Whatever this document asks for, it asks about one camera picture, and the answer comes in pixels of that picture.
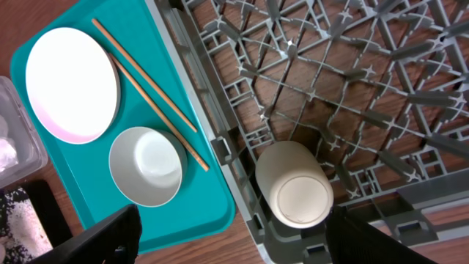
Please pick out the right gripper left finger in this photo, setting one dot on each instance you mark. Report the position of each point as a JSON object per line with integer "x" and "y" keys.
{"x": 112, "y": 240}

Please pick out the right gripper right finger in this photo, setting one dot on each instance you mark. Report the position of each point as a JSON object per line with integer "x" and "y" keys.
{"x": 352, "y": 241}

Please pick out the white cup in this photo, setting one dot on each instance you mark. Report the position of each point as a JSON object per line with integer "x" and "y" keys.
{"x": 294, "y": 185}

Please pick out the grey bowl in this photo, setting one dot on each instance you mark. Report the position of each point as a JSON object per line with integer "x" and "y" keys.
{"x": 147, "y": 165}

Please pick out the rice pile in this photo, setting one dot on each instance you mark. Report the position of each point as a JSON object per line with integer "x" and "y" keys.
{"x": 23, "y": 237}

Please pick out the white napkin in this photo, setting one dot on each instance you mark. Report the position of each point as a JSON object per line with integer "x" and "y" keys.
{"x": 9, "y": 156}

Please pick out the wooden chopstick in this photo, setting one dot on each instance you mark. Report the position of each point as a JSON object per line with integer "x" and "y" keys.
{"x": 157, "y": 110}
{"x": 143, "y": 73}

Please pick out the large white plate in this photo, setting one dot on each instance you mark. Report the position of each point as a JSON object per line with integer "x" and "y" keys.
{"x": 72, "y": 85}

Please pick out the grey dishwasher rack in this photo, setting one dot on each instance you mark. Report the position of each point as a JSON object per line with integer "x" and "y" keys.
{"x": 377, "y": 90}

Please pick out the black tray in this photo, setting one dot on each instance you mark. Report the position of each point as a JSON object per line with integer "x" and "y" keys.
{"x": 48, "y": 210}

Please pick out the clear plastic bin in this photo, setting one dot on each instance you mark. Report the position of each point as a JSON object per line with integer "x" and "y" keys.
{"x": 32, "y": 155}

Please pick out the teal serving tray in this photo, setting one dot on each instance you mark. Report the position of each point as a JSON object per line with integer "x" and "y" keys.
{"x": 204, "y": 205}

